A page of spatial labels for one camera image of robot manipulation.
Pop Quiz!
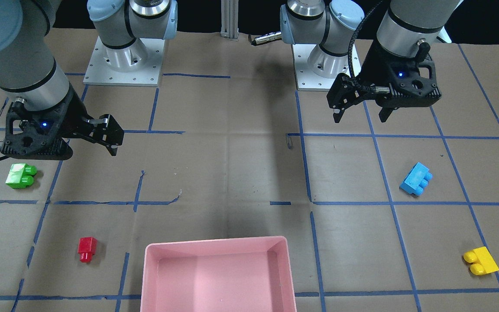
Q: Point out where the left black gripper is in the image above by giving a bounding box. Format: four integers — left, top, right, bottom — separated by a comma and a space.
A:
327, 41, 442, 123

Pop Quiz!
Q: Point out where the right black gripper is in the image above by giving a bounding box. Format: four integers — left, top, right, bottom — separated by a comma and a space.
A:
0, 85, 124, 160

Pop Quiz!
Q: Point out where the blue toy block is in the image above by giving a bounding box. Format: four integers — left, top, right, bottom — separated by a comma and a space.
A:
399, 162, 433, 197

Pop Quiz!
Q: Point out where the green toy block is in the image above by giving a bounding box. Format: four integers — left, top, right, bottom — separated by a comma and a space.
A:
5, 163, 37, 189

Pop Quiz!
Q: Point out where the red toy block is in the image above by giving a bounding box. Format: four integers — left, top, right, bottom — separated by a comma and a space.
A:
77, 237, 98, 263

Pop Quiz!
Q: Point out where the yellow toy block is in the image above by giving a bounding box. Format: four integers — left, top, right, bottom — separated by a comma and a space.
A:
463, 246, 499, 276

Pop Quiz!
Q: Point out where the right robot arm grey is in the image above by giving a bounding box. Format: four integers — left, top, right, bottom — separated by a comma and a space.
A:
0, 0, 178, 161

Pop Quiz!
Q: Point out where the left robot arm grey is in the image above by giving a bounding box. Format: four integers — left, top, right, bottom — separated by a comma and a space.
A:
279, 0, 460, 123

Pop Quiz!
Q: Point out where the pink plastic box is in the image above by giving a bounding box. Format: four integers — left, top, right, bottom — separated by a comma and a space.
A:
140, 236, 297, 312

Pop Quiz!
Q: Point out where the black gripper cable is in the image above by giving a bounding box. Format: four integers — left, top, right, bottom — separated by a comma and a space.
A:
347, 0, 389, 92

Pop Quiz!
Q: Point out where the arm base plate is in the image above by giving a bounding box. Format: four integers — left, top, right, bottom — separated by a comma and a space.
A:
292, 44, 349, 91
83, 38, 167, 87

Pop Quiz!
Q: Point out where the aluminium frame post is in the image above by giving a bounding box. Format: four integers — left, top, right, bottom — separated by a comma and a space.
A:
220, 0, 239, 41

